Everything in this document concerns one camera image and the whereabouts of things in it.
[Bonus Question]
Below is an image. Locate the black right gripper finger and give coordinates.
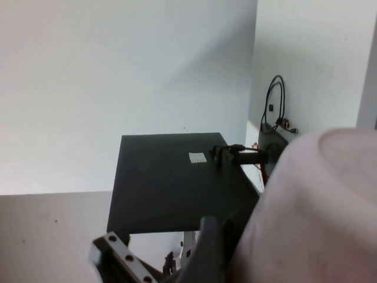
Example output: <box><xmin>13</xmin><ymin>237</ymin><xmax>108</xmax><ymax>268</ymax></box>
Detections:
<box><xmin>176</xmin><ymin>216</ymin><xmax>238</xmax><ymax>283</ymax></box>

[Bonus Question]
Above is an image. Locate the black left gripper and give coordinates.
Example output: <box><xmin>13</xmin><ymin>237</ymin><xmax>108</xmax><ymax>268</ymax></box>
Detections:
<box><xmin>90</xmin><ymin>232</ymin><xmax>177</xmax><ymax>283</ymax></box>

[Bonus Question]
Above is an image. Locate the pink plastic cup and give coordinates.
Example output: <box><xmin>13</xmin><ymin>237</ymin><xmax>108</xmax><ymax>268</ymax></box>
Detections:
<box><xmin>234</xmin><ymin>127</ymin><xmax>377</xmax><ymax>283</ymax></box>

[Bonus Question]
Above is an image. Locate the white table leg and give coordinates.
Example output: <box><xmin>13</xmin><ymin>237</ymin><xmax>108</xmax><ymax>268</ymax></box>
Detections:
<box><xmin>176</xmin><ymin>231</ymin><xmax>197</xmax><ymax>268</ymax></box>

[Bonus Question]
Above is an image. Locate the dark grey base unit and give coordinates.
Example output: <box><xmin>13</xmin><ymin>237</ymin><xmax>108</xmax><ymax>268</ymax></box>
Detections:
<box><xmin>256</xmin><ymin>122</ymin><xmax>291</xmax><ymax>180</ymax></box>

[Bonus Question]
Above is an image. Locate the black cylinder with cable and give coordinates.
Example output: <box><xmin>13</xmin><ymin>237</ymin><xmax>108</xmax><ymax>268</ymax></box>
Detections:
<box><xmin>209</xmin><ymin>143</ymin><xmax>270</xmax><ymax>170</ymax></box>

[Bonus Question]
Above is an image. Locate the black looped wall cable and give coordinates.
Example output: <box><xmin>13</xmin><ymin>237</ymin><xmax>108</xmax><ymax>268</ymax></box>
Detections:
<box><xmin>261</xmin><ymin>74</ymin><xmax>299</xmax><ymax>134</ymax></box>

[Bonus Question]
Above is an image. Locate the grey door frame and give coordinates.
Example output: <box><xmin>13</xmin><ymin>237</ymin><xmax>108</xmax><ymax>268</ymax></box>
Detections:
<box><xmin>355</xmin><ymin>0</ymin><xmax>377</xmax><ymax>130</ymax></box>

